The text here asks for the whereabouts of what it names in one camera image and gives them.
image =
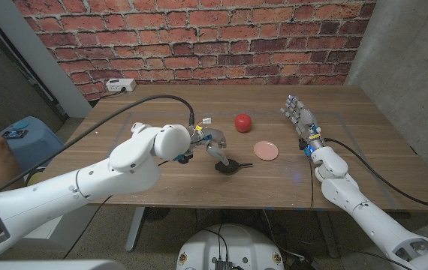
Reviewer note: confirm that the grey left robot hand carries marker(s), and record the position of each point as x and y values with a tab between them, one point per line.
212	137

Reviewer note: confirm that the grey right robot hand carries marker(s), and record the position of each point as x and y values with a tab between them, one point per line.
304	118

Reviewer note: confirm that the black rubber air blower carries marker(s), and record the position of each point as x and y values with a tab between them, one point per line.
237	167

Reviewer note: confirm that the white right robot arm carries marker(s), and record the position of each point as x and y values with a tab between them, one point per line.
371	217

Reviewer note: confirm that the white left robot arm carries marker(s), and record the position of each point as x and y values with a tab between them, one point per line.
86	187

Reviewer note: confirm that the red apple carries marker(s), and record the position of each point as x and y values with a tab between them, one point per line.
243	123

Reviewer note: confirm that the pink round plate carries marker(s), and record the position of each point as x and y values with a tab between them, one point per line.
266	150

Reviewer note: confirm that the red brick print backdrop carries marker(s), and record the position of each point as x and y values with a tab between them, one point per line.
199	41

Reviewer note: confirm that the white power strip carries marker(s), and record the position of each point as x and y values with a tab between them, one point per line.
120	84

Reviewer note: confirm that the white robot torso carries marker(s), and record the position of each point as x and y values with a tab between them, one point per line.
231	247

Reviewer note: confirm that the white flat floor board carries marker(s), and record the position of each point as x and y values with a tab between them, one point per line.
75	225

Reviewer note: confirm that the blue plastic stool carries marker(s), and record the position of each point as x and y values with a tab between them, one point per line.
37	146

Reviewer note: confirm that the white yellow floor object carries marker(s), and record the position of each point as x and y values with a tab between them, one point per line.
35	175

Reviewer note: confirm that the teal round disc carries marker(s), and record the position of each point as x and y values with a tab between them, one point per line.
20	124

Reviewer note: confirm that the black small device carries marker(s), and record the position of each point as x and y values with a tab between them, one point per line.
15	134

